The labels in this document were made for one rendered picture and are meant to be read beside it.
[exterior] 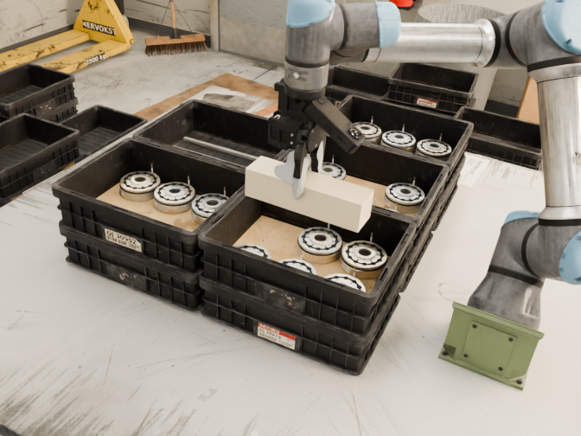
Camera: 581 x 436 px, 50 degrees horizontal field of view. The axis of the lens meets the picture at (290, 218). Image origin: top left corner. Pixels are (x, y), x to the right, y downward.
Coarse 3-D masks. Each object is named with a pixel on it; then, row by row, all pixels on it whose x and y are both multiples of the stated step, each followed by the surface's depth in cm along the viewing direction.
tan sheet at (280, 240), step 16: (256, 224) 154; (272, 224) 154; (288, 224) 155; (240, 240) 148; (256, 240) 148; (272, 240) 149; (288, 240) 149; (272, 256) 144; (288, 256) 144; (320, 272) 140; (336, 272) 140; (368, 288) 136
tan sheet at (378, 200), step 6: (348, 180) 174; (354, 180) 174; (360, 180) 174; (366, 186) 172; (372, 186) 172; (378, 186) 172; (384, 186) 172; (378, 192) 170; (384, 192) 170; (378, 198) 167; (372, 204) 164; (378, 204) 164; (384, 204) 165
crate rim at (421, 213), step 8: (328, 136) 174; (368, 144) 171; (288, 152) 164; (384, 152) 168; (392, 152) 168; (400, 152) 168; (280, 160) 161; (416, 160) 165; (424, 160) 165; (448, 168) 162; (440, 184) 156; (432, 192) 152; (432, 200) 151; (376, 208) 144; (384, 208) 144; (424, 208) 145; (400, 216) 142; (408, 216) 142; (416, 216) 142; (424, 216) 146; (416, 224) 142
